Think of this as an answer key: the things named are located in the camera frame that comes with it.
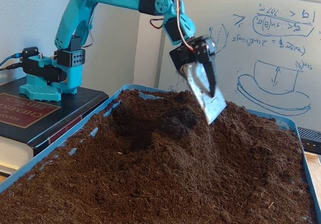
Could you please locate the blue cable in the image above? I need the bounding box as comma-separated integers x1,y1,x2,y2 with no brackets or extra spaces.
0,54,24,68

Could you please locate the black chemistry physics handbook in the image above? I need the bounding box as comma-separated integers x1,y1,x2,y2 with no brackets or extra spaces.
0,77,110,177

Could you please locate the brown soil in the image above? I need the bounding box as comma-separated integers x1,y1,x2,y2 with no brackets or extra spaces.
0,88,314,224

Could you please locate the black cable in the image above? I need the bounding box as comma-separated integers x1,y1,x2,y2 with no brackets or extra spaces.
0,63,24,71

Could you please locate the blue plastic tray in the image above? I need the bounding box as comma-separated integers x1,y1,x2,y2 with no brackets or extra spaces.
0,83,321,224

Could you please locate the teal robot arm with base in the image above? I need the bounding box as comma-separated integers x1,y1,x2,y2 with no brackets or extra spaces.
20,0,197,102

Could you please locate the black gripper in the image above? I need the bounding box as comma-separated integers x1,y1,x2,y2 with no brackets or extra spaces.
169,35,228,126

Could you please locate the red white servo wire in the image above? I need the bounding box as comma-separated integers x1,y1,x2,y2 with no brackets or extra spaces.
149,0,196,53

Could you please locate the whiteboard with blue drawings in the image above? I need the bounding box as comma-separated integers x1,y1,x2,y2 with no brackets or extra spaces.
155,0,321,129

